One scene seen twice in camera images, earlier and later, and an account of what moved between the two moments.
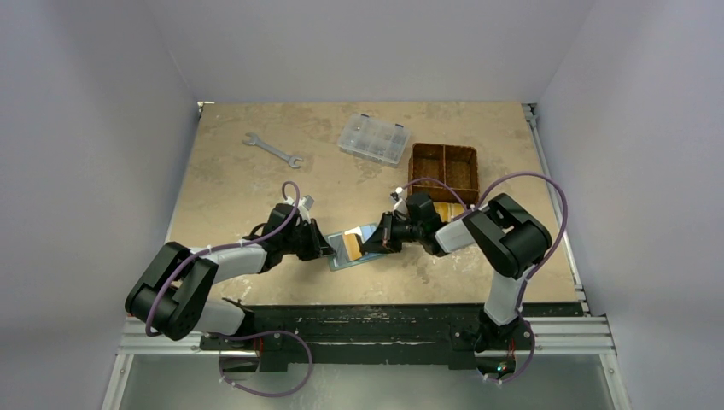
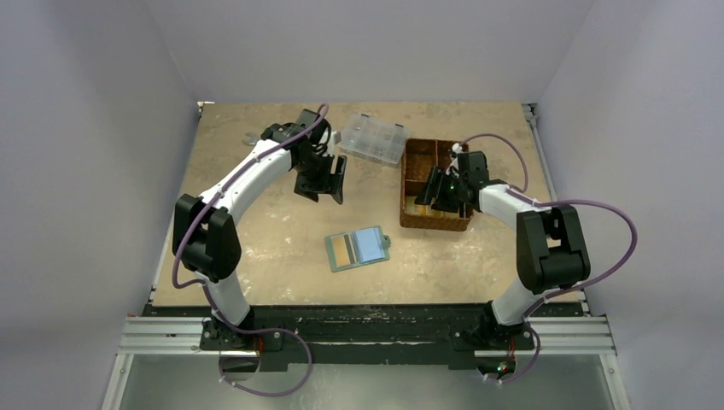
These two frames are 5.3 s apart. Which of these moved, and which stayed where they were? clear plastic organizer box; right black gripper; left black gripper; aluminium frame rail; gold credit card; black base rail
Moved: left black gripper; gold credit card; right black gripper
Stayed: aluminium frame rail; black base rail; clear plastic organizer box
